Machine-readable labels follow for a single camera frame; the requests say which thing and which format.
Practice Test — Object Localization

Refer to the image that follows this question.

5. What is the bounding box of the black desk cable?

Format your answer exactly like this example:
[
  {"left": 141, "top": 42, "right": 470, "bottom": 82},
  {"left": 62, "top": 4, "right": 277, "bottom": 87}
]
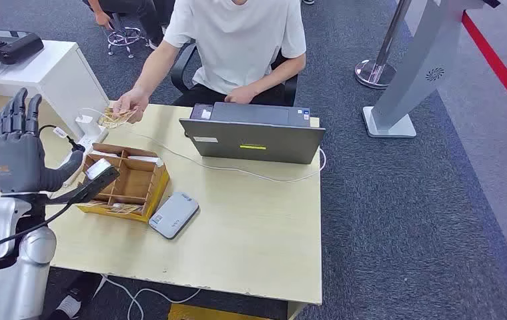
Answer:
[{"left": 0, "top": 125, "right": 87, "bottom": 161}]

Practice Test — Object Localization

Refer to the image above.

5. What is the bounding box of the person in background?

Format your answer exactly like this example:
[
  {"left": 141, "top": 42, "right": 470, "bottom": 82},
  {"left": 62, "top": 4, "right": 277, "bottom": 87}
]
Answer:
[{"left": 81, "top": 0, "right": 177, "bottom": 49}]

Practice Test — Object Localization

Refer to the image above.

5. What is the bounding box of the red floor tape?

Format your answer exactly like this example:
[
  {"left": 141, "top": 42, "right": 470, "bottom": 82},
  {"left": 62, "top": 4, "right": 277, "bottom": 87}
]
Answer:
[{"left": 461, "top": 11, "right": 507, "bottom": 129}]

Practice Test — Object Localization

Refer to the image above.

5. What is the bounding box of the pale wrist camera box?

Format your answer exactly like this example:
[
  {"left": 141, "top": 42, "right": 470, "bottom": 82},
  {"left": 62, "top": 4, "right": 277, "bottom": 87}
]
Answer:
[{"left": 84, "top": 158, "right": 114, "bottom": 181}]

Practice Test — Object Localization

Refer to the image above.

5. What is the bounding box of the grey card reader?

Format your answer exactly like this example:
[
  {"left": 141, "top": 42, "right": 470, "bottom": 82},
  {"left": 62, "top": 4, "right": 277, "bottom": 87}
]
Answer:
[{"left": 148, "top": 191, "right": 200, "bottom": 240}]

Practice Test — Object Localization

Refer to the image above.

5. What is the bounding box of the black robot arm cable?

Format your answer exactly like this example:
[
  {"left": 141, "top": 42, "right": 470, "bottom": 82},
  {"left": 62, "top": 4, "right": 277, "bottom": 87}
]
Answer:
[{"left": 0, "top": 201, "right": 75, "bottom": 261}]

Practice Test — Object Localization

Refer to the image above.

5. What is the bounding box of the white power strip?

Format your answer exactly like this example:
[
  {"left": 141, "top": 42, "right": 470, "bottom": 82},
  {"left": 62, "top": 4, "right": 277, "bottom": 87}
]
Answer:
[{"left": 61, "top": 113, "right": 109, "bottom": 177}]

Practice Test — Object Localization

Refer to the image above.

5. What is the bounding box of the silver kiosk stand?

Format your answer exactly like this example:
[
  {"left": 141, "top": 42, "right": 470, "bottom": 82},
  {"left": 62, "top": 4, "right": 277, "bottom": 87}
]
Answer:
[{"left": 362, "top": 0, "right": 502, "bottom": 139}]

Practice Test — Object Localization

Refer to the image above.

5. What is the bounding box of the white key card stack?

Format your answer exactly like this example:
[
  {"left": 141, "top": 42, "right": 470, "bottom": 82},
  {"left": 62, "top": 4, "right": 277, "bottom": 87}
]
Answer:
[{"left": 127, "top": 154, "right": 165, "bottom": 168}]

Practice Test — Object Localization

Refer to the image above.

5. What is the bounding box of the black device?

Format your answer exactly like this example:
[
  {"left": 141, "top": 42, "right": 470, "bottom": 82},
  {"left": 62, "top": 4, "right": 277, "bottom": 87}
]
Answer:
[{"left": 0, "top": 29, "right": 45, "bottom": 66}]

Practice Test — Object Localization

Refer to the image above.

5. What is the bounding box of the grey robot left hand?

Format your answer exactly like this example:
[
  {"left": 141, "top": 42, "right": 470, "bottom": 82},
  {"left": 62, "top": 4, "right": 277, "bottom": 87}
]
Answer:
[{"left": 0, "top": 87, "right": 85, "bottom": 195}]

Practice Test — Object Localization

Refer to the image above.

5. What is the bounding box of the light wood desk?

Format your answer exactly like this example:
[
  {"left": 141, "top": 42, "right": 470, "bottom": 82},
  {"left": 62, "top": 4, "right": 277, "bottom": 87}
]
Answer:
[{"left": 0, "top": 93, "right": 324, "bottom": 320}]

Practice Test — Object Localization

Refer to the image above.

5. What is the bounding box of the rubber banded key card bundle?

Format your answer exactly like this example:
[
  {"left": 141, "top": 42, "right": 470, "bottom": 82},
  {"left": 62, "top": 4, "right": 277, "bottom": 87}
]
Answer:
[{"left": 87, "top": 201, "right": 144, "bottom": 216}]

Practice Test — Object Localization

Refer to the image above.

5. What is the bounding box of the white laptop cable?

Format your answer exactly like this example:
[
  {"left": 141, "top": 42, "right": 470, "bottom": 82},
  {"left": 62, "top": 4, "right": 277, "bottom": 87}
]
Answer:
[{"left": 123, "top": 128, "right": 328, "bottom": 184}]

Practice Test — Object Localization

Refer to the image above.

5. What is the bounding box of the white floor cable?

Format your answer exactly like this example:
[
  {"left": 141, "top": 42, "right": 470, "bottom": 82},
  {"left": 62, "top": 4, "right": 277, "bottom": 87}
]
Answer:
[{"left": 92, "top": 273, "right": 201, "bottom": 320}]

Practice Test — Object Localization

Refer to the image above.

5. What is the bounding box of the person's left hand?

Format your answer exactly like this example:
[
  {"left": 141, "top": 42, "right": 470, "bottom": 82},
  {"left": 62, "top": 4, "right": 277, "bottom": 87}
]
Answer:
[{"left": 224, "top": 85, "right": 259, "bottom": 105}]

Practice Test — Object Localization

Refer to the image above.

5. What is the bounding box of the black office chair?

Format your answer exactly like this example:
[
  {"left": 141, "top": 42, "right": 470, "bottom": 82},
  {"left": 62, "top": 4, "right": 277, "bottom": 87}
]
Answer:
[{"left": 170, "top": 41, "right": 299, "bottom": 107}]

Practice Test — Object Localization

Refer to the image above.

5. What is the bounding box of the grey laptop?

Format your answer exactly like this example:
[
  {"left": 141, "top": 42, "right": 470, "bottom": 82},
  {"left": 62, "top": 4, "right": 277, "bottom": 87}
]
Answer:
[{"left": 179, "top": 102, "right": 326, "bottom": 165}]

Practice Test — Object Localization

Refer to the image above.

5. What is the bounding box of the white cabinet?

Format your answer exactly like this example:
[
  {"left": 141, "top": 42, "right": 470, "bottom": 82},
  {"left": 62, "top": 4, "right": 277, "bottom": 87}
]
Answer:
[{"left": 0, "top": 39, "right": 111, "bottom": 140}]

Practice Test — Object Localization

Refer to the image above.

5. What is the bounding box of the person's right hand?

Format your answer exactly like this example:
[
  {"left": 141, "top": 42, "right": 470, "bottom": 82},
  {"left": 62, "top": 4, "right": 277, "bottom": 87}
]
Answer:
[{"left": 111, "top": 88, "right": 151, "bottom": 125}]

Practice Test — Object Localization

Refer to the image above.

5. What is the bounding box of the yellow cardboard divider box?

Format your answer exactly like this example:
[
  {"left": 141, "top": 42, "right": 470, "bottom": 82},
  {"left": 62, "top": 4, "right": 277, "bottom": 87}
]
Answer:
[{"left": 75, "top": 142, "right": 170, "bottom": 223}]

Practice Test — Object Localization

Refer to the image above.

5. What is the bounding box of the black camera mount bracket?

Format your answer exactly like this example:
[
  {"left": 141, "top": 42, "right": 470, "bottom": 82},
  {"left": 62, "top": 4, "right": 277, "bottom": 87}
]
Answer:
[{"left": 45, "top": 165, "right": 121, "bottom": 207}]

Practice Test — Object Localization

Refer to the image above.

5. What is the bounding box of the black white shoe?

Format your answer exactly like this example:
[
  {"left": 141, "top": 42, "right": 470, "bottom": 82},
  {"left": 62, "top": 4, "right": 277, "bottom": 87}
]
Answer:
[{"left": 47, "top": 273, "right": 104, "bottom": 320}]

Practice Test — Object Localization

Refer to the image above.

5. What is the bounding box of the chrome stanchion post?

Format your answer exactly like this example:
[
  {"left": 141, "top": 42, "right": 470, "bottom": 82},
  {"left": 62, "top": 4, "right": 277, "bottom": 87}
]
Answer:
[{"left": 355, "top": 0, "right": 414, "bottom": 90}]

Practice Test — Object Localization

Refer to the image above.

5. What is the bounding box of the chrome stool base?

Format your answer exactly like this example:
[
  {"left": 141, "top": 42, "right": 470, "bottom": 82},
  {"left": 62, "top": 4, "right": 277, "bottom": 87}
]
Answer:
[{"left": 106, "top": 13, "right": 147, "bottom": 59}]

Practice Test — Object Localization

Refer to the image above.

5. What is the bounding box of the yellow floor tape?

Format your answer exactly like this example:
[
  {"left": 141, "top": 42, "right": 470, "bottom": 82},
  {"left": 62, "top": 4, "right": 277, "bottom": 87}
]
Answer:
[{"left": 168, "top": 303, "right": 281, "bottom": 320}]

